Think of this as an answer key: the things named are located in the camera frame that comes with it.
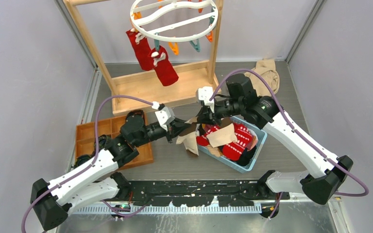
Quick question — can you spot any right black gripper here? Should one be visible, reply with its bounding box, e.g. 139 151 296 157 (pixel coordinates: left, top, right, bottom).
193 98 243 126

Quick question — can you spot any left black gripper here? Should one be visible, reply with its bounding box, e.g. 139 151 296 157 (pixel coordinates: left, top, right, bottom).
134 117 191 147

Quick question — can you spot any beige brown striped sock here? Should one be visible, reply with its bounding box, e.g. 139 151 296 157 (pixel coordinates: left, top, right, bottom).
176 116 199 156

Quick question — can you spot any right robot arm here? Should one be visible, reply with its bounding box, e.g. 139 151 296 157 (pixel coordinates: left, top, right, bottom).
197 73 353 205

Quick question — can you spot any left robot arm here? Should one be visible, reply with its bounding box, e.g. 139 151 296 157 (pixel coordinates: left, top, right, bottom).
28 107 191 231

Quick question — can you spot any wooden hanger stand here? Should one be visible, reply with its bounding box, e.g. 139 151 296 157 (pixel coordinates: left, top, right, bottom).
65 0 223 117

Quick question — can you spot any white round clip hanger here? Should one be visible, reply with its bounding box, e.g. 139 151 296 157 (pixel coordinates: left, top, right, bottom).
130 0 223 42

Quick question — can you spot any beige sock in basket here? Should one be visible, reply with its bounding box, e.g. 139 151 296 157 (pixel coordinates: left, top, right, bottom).
207 124 237 147

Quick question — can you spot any red white patterned sock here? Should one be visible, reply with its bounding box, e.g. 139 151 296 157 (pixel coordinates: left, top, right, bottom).
196 123 254 162

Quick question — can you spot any blue plastic basket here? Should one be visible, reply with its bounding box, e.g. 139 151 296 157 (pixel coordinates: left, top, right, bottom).
198 116 267 173

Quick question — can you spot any teal clothes peg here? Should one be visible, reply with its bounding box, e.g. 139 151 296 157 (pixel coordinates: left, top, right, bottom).
189 39 201 52
154 39 160 52

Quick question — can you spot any orange clothes peg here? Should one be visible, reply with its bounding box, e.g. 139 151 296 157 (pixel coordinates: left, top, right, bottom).
168 42 179 55

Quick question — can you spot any beige cloth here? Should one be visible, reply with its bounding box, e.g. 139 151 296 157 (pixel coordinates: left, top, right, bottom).
244 59 280 97

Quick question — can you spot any wooden compartment tray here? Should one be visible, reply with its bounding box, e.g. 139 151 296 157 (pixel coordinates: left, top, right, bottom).
72 116 154 170

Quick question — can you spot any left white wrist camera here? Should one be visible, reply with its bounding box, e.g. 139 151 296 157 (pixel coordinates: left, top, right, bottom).
155 107 175 131

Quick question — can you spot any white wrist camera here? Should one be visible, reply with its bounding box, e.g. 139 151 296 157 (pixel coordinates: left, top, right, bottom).
196 86 215 113
155 107 175 131

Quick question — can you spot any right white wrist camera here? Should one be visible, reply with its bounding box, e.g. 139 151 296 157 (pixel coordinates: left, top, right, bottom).
196 86 215 113

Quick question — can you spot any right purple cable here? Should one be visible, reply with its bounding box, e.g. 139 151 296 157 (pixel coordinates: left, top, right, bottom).
209 68 370 198

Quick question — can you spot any purple cable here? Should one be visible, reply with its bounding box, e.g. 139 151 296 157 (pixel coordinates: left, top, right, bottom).
21 95 158 233
209 68 370 198

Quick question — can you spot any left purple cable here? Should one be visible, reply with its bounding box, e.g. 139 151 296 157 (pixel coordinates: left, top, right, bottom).
21 95 158 233

